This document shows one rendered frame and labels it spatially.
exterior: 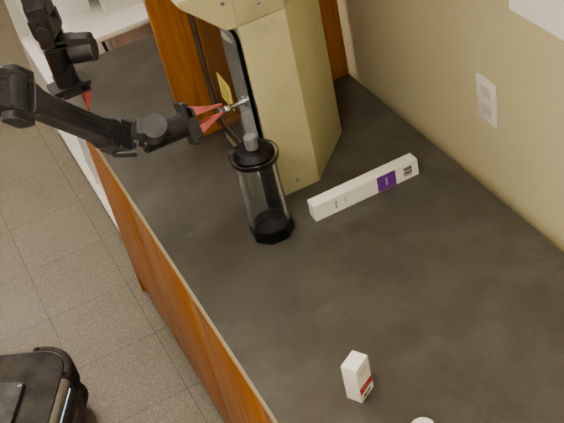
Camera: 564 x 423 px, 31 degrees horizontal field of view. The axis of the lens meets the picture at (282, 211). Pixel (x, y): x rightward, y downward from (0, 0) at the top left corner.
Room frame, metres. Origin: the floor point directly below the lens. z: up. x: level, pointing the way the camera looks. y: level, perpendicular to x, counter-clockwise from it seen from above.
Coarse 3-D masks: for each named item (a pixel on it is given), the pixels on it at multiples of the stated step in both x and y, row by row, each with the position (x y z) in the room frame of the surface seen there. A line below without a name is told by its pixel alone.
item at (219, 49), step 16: (192, 16) 2.18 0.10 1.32; (208, 32) 2.09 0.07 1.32; (224, 32) 1.97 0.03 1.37; (208, 48) 2.12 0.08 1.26; (224, 48) 2.00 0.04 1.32; (240, 48) 1.92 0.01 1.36; (208, 64) 2.16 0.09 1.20; (224, 64) 2.03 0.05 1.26; (240, 64) 1.92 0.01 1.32; (224, 80) 2.06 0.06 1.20; (240, 80) 1.94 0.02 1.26; (240, 96) 1.97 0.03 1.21; (240, 112) 2.00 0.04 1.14; (224, 128) 2.17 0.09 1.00; (240, 128) 2.03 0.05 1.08; (256, 128) 1.91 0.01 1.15
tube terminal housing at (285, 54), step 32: (256, 0) 1.92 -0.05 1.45; (288, 0) 1.97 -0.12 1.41; (256, 32) 1.92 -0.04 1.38; (288, 32) 1.94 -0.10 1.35; (320, 32) 2.10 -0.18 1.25; (256, 64) 1.92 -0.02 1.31; (288, 64) 1.94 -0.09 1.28; (320, 64) 2.06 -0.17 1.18; (256, 96) 1.91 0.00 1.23; (288, 96) 1.93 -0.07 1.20; (320, 96) 2.03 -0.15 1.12; (288, 128) 1.93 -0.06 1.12; (320, 128) 2.00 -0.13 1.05; (288, 160) 1.92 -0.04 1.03; (320, 160) 1.97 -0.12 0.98; (288, 192) 1.92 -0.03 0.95
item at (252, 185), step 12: (276, 144) 1.81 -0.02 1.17; (240, 168) 1.76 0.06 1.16; (252, 168) 1.75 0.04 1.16; (276, 168) 1.78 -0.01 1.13; (240, 180) 1.78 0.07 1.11; (252, 180) 1.76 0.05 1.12; (264, 180) 1.75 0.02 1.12; (276, 180) 1.77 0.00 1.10; (252, 192) 1.76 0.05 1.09; (264, 192) 1.75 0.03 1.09; (276, 192) 1.76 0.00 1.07; (252, 204) 1.76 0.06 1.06; (264, 204) 1.75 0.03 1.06; (276, 204) 1.76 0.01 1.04; (252, 216) 1.77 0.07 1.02; (264, 216) 1.75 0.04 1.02; (276, 216) 1.76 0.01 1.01; (288, 216) 1.78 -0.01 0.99; (252, 228) 1.79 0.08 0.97; (264, 228) 1.76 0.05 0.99; (276, 228) 1.75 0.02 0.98
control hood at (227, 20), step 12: (180, 0) 1.89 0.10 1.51; (192, 0) 1.88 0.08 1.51; (204, 0) 1.89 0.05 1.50; (216, 0) 1.90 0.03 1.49; (228, 0) 1.91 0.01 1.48; (192, 12) 1.88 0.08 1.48; (204, 12) 1.89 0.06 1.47; (216, 12) 1.90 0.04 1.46; (228, 12) 1.91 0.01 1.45; (216, 24) 1.90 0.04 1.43; (228, 24) 1.90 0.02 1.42
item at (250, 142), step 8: (248, 136) 1.80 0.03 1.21; (240, 144) 1.82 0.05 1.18; (248, 144) 1.79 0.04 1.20; (256, 144) 1.79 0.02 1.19; (264, 144) 1.80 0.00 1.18; (272, 144) 1.81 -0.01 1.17; (240, 152) 1.79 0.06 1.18; (248, 152) 1.78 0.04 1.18; (256, 152) 1.78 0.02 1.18; (264, 152) 1.77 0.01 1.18; (272, 152) 1.78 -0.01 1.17; (240, 160) 1.77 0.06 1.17; (248, 160) 1.76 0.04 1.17; (256, 160) 1.76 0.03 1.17; (264, 160) 1.76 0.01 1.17
